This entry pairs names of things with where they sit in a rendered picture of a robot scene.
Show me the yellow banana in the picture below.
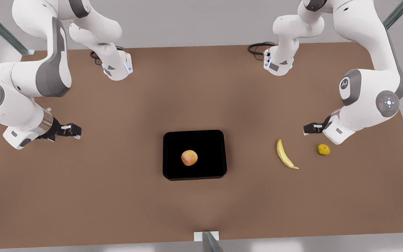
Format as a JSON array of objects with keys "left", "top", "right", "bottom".
[{"left": 276, "top": 139, "right": 299, "bottom": 170}]

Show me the black rectangular tray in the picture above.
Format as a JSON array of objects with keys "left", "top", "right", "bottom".
[{"left": 162, "top": 130, "right": 228, "bottom": 181}]

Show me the orange-red apple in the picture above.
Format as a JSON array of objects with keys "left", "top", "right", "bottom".
[{"left": 181, "top": 150, "right": 198, "bottom": 167}]

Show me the black cable loop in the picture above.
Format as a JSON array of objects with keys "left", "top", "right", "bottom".
[
  {"left": 90, "top": 46, "right": 125, "bottom": 67},
  {"left": 247, "top": 42, "right": 276, "bottom": 63}
]

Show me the silver frame post with foot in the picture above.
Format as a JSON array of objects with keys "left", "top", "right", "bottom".
[{"left": 194, "top": 231, "right": 224, "bottom": 252}]

